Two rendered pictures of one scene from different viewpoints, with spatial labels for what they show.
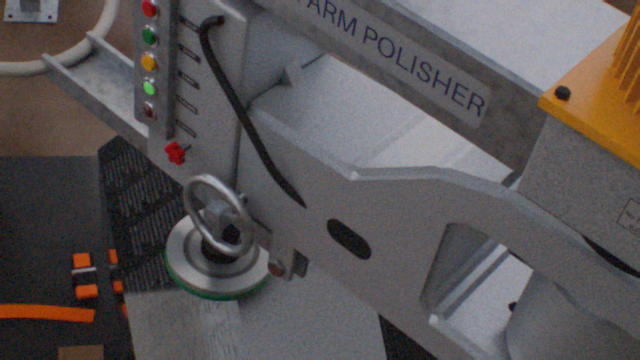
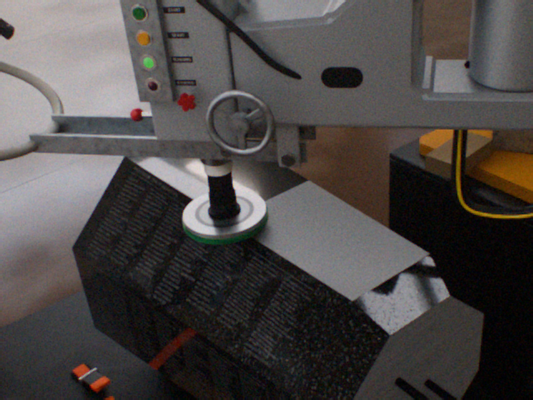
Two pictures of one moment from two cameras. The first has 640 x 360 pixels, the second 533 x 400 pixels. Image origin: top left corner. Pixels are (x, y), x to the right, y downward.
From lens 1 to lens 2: 74 cm
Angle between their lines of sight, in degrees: 19
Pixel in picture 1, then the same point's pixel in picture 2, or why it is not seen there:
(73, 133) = (20, 302)
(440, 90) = not seen: outside the picture
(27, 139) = not seen: outside the picture
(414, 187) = not seen: outside the picture
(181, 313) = (216, 279)
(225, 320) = (254, 256)
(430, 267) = (410, 48)
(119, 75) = (90, 132)
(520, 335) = (490, 61)
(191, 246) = (203, 218)
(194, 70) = (181, 22)
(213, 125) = (208, 61)
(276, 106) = (248, 19)
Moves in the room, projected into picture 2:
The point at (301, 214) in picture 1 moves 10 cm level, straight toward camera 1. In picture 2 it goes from (298, 87) to (318, 104)
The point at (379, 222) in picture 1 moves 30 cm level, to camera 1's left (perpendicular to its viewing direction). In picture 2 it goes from (361, 42) to (211, 73)
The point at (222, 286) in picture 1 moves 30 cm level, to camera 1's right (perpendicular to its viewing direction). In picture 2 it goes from (242, 227) to (355, 197)
